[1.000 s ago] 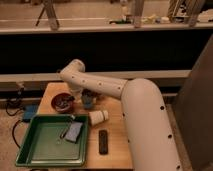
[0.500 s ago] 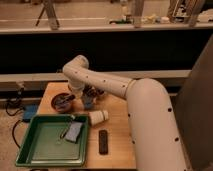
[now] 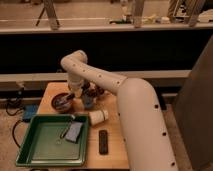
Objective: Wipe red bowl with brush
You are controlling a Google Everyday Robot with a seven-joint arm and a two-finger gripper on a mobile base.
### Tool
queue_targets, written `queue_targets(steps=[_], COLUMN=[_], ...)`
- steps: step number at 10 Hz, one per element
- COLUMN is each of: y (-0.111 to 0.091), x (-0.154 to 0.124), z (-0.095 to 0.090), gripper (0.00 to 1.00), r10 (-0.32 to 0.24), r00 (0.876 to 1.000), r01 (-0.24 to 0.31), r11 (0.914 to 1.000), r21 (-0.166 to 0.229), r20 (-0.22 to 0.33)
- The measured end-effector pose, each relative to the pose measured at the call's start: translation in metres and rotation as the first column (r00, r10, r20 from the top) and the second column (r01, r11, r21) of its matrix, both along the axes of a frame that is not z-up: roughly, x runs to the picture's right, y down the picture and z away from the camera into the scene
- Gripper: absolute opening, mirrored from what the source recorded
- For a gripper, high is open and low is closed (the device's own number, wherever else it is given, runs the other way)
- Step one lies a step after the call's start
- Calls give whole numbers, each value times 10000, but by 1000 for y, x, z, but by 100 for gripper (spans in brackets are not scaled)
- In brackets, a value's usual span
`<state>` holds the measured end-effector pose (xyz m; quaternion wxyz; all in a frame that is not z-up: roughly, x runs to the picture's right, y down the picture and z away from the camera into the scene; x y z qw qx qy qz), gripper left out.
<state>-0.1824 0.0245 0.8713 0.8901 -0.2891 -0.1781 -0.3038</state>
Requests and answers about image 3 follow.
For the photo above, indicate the red bowl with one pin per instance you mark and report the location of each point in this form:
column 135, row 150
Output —
column 53, row 103

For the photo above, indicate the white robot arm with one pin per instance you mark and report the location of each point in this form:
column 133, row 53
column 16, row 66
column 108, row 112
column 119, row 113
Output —
column 143, row 126

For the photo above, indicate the dark red grapes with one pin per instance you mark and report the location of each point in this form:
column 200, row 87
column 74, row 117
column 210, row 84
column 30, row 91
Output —
column 92, row 92

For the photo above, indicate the white paper cup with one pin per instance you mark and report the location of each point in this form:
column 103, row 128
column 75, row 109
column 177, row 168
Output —
column 97, row 117

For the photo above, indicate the black remote control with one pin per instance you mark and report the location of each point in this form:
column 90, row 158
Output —
column 103, row 142

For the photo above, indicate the blue sponge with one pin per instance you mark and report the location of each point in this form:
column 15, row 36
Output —
column 74, row 131

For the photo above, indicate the pen in tray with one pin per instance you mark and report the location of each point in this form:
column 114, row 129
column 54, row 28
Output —
column 64, row 132

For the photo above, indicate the wooden board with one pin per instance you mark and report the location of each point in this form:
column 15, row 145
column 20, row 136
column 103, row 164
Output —
column 116, row 159

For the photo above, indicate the blue box on floor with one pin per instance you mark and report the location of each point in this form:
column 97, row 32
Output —
column 30, row 111

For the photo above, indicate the green plastic tray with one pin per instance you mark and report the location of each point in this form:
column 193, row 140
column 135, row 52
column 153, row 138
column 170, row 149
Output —
column 42, row 146

